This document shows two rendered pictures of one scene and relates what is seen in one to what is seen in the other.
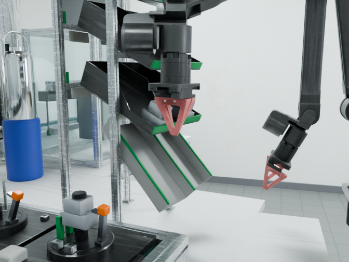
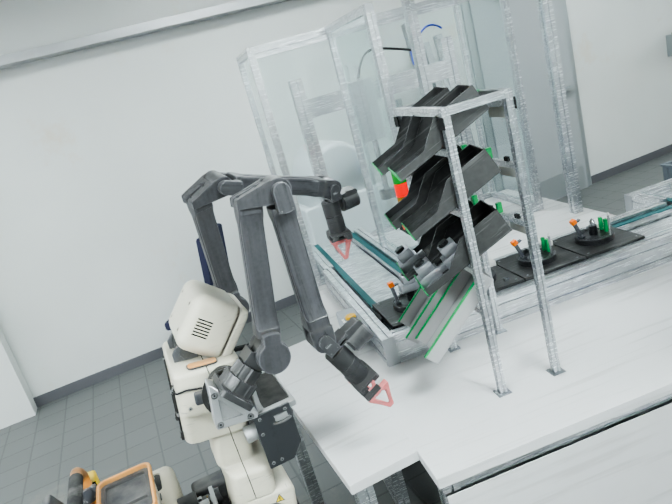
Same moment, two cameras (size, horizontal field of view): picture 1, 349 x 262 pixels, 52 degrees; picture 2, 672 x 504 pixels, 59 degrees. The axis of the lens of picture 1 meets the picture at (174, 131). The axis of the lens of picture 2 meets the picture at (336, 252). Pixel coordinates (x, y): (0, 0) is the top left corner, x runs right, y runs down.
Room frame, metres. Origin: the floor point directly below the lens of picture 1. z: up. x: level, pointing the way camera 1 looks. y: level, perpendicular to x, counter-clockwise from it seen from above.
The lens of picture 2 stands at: (2.23, -1.07, 1.82)
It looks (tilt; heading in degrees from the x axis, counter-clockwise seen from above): 17 degrees down; 146
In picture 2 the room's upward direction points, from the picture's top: 16 degrees counter-clockwise
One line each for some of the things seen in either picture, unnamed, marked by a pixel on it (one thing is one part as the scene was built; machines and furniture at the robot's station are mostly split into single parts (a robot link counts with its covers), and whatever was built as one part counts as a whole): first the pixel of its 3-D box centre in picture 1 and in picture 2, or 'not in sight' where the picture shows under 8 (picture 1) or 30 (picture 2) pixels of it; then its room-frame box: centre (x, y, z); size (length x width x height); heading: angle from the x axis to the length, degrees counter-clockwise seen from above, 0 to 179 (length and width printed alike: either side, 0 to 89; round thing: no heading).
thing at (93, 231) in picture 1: (81, 243); (412, 301); (0.72, 0.20, 0.98); 0.14 x 0.14 x 0.02
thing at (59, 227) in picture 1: (59, 227); not in sight; (0.72, 0.25, 1.01); 0.01 x 0.01 x 0.05; 66
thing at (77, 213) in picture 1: (76, 207); (409, 279); (0.72, 0.21, 1.06); 0.08 x 0.04 x 0.07; 64
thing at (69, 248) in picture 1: (70, 248); not in sight; (0.66, 0.21, 1.00); 0.02 x 0.01 x 0.02; 66
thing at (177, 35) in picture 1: (173, 39); (332, 207); (0.68, 0.00, 1.40); 0.07 x 0.06 x 0.07; 85
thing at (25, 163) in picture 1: (23, 148); not in sight; (1.59, 0.69, 1.00); 0.16 x 0.16 x 0.27
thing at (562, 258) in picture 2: not in sight; (535, 248); (0.92, 0.66, 1.01); 0.24 x 0.24 x 0.13; 66
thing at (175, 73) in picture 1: (175, 73); (336, 225); (0.68, 0.00, 1.34); 0.10 x 0.07 x 0.07; 156
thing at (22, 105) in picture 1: (18, 75); not in sight; (1.59, 0.69, 1.32); 0.14 x 0.14 x 0.38
